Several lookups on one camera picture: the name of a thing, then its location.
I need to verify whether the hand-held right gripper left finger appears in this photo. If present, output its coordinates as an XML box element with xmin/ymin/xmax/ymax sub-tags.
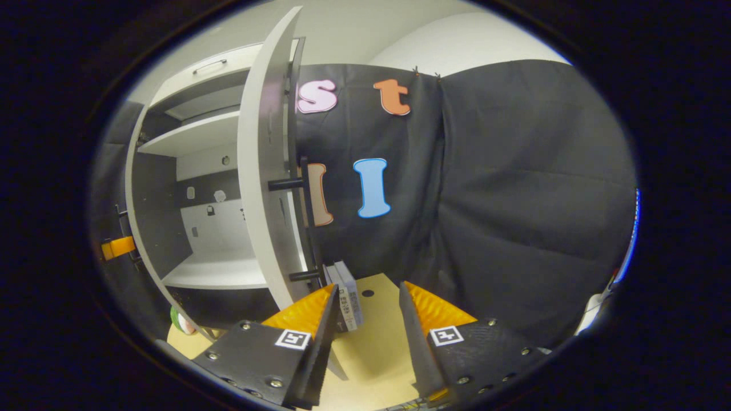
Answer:
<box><xmin>191</xmin><ymin>284</ymin><xmax>340</xmax><ymax>410</ymax></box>

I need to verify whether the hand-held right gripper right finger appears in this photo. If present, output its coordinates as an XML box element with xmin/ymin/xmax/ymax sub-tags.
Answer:
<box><xmin>398</xmin><ymin>281</ymin><xmax>553</xmax><ymax>407</ymax></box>

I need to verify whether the double-door shoe cabinet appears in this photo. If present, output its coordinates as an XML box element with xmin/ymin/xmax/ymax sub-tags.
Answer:
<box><xmin>123</xmin><ymin>6</ymin><xmax>338</xmax><ymax>343</ymax></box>

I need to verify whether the cat sticker shoe cabinet door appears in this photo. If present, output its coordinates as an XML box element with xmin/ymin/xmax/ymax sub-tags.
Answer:
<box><xmin>90</xmin><ymin>100</ymin><xmax>215</xmax><ymax>343</ymax></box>

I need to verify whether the headphone sticker shoe cabinet door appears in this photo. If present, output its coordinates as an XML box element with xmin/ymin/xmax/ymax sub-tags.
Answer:
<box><xmin>237</xmin><ymin>6</ymin><xmax>320</xmax><ymax>312</ymax></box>

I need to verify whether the white cabinet shelf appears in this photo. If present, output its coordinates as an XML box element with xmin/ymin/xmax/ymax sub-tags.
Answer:
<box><xmin>137</xmin><ymin>110</ymin><xmax>240</xmax><ymax>158</ymax></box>
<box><xmin>162</xmin><ymin>251</ymin><xmax>269</xmax><ymax>290</ymax></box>

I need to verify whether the white cabinet drawer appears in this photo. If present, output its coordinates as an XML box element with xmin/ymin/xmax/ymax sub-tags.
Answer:
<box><xmin>150</xmin><ymin>39</ymin><xmax>300</xmax><ymax>106</ymax></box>

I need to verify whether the white flat box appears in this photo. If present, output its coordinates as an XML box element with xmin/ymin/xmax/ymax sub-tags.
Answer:
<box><xmin>324</xmin><ymin>265</ymin><xmax>358</xmax><ymax>333</ymax></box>

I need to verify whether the grey flat box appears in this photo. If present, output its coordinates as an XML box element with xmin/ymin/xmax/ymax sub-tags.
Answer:
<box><xmin>334</xmin><ymin>261</ymin><xmax>364</xmax><ymax>327</ymax></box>

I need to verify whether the green striped toy ball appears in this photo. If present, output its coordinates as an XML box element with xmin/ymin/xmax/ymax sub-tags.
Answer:
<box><xmin>170</xmin><ymin>307</ymin><xmax>198</xmax><ymax>335</ymax></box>

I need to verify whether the black backdrop cloth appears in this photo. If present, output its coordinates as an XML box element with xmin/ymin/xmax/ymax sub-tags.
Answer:
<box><xmin>294</xmin><ymin>59</ymin><xmax>637</xmax><ymax>349</ymax></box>

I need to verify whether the black door handle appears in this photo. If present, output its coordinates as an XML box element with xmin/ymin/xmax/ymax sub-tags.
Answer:
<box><xmin>267</xmin><ymin>157</ymin><xmax>322</xmax><ymax>283</ymax></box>
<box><xmin>116</xmin><ymin>204</ymin><xmax>142</xmax><ymax>270</ymax></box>

